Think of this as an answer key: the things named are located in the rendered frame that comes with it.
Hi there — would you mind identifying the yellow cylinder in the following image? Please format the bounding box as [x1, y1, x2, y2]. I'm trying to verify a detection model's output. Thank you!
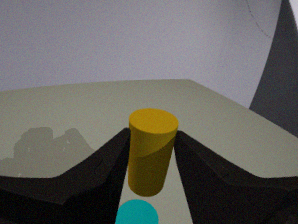
[128, 108, 178, 197]

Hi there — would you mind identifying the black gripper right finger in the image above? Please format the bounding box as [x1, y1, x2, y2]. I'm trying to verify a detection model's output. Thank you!
[174, 131, 298, 224]

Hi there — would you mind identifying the cyan circle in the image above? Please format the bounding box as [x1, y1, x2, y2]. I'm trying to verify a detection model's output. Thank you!
[114, 200, 158, 224]

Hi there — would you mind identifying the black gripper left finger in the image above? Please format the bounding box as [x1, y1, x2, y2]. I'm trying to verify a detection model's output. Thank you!
[0, 128, 132, 224]

